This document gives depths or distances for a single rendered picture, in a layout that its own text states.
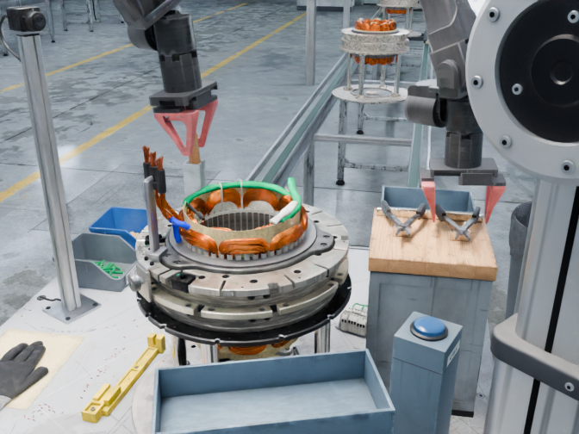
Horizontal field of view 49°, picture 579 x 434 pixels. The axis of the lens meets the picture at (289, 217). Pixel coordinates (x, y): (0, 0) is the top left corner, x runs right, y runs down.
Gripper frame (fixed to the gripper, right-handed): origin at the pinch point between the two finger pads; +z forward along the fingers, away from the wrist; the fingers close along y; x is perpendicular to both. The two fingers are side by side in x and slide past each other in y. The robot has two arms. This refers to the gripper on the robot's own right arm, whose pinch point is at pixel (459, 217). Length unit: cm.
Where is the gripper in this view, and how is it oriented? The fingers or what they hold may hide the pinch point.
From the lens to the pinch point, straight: 108.0
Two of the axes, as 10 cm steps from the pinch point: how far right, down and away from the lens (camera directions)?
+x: -1.6, 3.7, -9.1
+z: 0.5, 9.3, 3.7
